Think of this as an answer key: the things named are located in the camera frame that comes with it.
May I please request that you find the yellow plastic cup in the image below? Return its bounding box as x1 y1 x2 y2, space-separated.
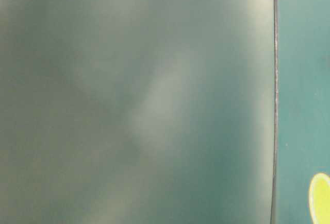
308 173 330 224

